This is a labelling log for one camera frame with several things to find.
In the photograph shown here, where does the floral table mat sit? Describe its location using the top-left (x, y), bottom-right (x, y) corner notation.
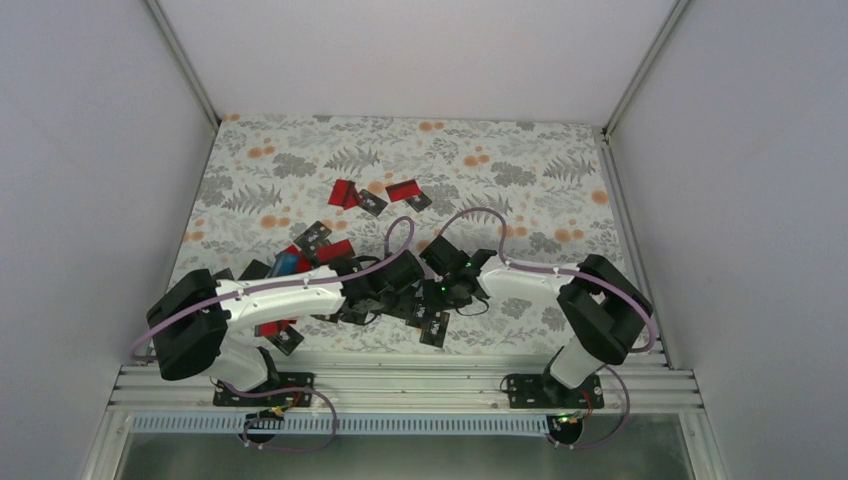
top-left (149, 114), bottom-right (651, 358)

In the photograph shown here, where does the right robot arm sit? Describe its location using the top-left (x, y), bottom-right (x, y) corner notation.
top-left (420, 236), bottom-right (657, 407)

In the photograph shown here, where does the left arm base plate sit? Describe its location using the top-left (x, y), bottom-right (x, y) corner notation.
top-left (212, 372), bottom-right (315, 408)

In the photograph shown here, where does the red card upper pile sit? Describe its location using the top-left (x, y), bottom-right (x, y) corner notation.
top-left (315, 239), bottom-right (355, 265)

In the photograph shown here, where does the black card bottom pair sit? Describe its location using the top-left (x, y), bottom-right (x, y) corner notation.
top-left (405, 303), bottom-right (432, 329)

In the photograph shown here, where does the red card top left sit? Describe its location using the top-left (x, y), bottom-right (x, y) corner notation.
top-left (328, 179), bottom-right (361, 210)

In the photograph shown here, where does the grey cable duct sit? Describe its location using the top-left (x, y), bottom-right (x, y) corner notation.
top-left (130, 412), bottom-right (549, 437)

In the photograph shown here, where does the red card bottom left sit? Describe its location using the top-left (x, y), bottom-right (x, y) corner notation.
top-left (255, 320), bottom-right (291, 337)

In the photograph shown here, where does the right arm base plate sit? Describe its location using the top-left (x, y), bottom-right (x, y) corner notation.
top-left (500, 373), bottom-right (605, 409)

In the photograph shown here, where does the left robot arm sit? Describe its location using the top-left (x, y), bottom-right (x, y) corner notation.
top-left (146, 250), bottom-right (424, 405)

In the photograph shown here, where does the blue card pile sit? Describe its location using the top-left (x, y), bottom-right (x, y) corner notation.
top-left (267, 251), bottom-right (300, 278)

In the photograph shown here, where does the aluminium rail frame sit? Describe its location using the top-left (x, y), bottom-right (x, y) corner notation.
top-left (108, 351), bottom-right (704, 414)

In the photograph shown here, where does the black card upper pile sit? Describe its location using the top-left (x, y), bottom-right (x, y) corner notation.
top-left (294, 221), bottom-right (332, 254)

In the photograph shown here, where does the red card top middle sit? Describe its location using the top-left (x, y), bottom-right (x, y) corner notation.
top-left (385, 180), bottom-right (422, 202)

